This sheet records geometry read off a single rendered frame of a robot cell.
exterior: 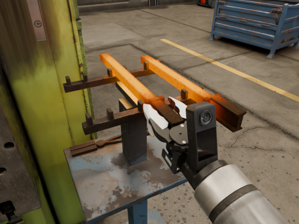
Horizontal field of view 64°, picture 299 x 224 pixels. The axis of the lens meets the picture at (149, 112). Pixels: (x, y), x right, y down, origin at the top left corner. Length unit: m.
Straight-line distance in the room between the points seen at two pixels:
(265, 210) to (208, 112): 0.16
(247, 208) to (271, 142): 1.74
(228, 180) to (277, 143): 1.74
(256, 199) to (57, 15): 0.75
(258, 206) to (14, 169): 0.69
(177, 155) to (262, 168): 1.44
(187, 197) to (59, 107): 0.95
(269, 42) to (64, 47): 3.38
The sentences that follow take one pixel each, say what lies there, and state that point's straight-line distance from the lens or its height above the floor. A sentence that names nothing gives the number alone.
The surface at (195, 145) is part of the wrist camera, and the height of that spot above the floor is 0.96.
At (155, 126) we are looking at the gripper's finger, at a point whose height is 0.94.
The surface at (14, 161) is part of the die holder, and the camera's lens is 0.83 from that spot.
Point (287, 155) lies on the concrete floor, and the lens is 2.04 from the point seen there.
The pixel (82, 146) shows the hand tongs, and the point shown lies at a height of 0.69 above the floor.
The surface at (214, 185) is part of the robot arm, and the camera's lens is 0.39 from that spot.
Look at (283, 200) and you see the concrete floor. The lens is 1.72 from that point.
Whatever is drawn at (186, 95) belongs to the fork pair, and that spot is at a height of 0.94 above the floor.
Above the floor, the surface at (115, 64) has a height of 0.95.
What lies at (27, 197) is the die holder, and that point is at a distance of 0.94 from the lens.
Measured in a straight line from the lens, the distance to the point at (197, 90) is 0.59.
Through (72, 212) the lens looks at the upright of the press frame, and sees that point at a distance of 1.38.
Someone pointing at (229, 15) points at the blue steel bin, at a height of 0.45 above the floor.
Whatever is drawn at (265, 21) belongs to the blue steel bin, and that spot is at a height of 0.46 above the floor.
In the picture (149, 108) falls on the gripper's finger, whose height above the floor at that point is 0.95.
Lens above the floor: 1.22
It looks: 33 degrees down
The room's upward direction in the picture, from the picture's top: straight up
